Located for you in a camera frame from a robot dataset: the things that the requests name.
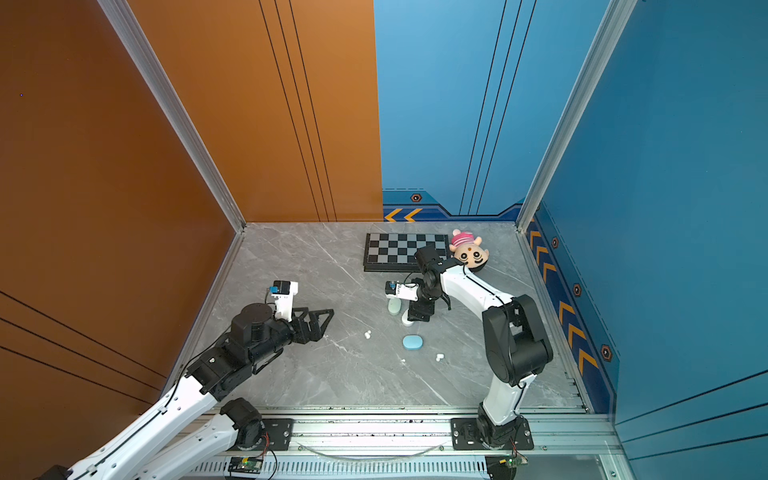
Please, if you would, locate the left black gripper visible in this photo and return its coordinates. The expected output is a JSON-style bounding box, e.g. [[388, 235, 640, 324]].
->
[[249, 305, 334, 370]]

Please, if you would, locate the light blue earbud case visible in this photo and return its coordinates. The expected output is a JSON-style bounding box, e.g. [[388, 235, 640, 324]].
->
[[402, 334, 424, 351]]

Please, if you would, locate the white earbud case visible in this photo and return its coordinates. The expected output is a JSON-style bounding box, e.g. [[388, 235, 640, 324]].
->
[[401, 310, 416, 326]]

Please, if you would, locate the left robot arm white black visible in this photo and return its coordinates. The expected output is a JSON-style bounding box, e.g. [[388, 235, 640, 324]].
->
[[41, 303, 334, 479]]

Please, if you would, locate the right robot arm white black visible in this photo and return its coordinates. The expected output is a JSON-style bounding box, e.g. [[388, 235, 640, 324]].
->
[[398, 246, 554, 451]]

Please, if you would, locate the black white chessboard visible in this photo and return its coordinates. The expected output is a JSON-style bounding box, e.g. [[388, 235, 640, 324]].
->
[[363, 233, 449, 273]]

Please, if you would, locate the pink plush doll head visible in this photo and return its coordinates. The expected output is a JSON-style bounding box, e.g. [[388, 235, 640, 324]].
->
[[449, 229, 490, 272]]

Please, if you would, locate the green circuit board left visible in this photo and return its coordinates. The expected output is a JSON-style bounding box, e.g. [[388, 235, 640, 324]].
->
[[227, 457, 264, 476]]

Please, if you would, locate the circuit board right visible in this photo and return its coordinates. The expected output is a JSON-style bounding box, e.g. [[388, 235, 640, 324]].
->
[[499, 452, 528, 470]]

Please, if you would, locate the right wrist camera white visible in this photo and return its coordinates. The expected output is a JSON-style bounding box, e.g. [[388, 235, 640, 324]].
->
[[384, 280, 419, 301]]

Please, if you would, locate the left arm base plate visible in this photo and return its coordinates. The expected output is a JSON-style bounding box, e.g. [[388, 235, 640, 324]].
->
[[234, 418, 294, 452]]

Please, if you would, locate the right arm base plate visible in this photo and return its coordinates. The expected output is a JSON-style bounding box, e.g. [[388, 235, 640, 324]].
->
[[450, 416, 535, 451]]

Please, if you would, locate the left aluminium corner post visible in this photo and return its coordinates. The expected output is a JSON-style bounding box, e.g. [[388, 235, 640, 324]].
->
[[98, 0, 246, 234]]

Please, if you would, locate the aluminium corner post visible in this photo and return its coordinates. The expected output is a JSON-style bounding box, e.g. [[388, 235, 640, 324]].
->
[[98, 0, 246, 234], [516, 0, 637, 234]]

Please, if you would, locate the right aluminium corner post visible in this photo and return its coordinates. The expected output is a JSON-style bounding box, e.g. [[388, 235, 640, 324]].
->
[[516, 0, 637, 234]]

